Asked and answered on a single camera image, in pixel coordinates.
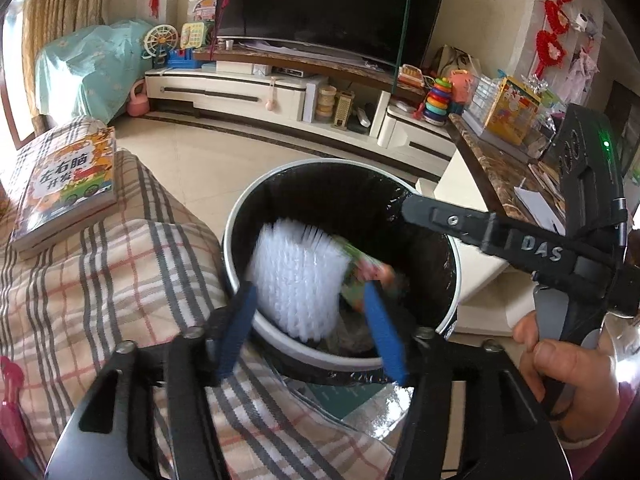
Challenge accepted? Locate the wooden grater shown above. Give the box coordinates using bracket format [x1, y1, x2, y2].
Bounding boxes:
[332, 91, 356, 131]

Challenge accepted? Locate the orange toy register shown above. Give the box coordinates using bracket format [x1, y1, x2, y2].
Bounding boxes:
[400, 64, 426, 91]

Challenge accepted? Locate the white tv cabinet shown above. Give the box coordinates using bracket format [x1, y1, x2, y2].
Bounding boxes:
[144, 47, 456, 176]

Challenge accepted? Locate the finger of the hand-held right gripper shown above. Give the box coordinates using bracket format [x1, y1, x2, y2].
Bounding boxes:
[401, 194, 622, 307]

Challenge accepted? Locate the person's right forearm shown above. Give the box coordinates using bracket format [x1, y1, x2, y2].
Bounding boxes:
[565, 400, 640, 480]

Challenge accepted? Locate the yellow colourful box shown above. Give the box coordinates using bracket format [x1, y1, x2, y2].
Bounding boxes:
[482, 76, 541, 146]

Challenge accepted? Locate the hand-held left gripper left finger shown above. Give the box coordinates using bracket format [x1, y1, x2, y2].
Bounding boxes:
[45, 280, 260, 480]

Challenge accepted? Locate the red heart garland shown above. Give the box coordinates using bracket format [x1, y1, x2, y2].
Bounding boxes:
[535, 0, 573, 76]

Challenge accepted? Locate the black curved television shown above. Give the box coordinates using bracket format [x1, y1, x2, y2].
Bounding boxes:
[216, 0, 450, 68]

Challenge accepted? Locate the toy house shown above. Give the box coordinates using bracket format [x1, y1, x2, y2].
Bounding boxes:
[192, 0, 218, 26]

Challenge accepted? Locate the toy telephone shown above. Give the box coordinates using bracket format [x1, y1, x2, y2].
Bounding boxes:
[180, 22, 213, 51]

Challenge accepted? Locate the white trash can black liner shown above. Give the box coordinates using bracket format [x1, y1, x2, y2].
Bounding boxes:
[221, 159, 462, 376]

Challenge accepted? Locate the orange children's book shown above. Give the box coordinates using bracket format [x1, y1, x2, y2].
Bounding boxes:
[0, 125, 118, 261]

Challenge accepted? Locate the white foam net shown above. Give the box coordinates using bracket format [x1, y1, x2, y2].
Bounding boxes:
[247, 220, 351, 338]

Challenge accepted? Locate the white paper sheet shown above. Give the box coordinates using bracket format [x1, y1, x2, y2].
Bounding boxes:
[515, 187, 566, 233]

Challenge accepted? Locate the pink plastic toy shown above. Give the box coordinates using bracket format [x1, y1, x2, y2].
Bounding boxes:
[0, 355, 28, 461]

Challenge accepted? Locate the brown marble table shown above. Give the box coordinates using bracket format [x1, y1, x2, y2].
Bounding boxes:
[447, 112, 568, 236]

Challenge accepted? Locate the rainbow stacking ring toy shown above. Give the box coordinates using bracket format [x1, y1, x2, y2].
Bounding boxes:
[422, 77, 451, 126]

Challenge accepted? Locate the pink watering can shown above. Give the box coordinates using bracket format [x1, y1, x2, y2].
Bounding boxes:
[127, 82, 150, 117]

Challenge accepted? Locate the person's right hand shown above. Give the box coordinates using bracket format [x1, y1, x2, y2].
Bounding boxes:
[512, 310, 623, 444]

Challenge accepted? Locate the beige curtain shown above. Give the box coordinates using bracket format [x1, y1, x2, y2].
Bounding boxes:
[20, 0, 108, 61]

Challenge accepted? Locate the ferris wheel toy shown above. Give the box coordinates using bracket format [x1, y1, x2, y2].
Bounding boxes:
[144, 25, 180, 63]

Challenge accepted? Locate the teal furniture cover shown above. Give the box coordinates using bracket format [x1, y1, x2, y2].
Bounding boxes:
[35, 19, 153, 121]

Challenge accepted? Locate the bamboo container stack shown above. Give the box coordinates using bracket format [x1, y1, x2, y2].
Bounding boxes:
[316, 85, 338, 122]

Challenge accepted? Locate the clear plastic organiser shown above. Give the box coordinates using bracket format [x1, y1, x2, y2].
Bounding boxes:
[462, 77, 501, 123]

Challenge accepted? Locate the paper bag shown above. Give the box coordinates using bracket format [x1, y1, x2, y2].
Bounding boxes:
[432, 45, 481, 81]

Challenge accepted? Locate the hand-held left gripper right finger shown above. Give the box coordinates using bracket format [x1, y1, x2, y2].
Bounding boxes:
[362, 280, 571, 480]

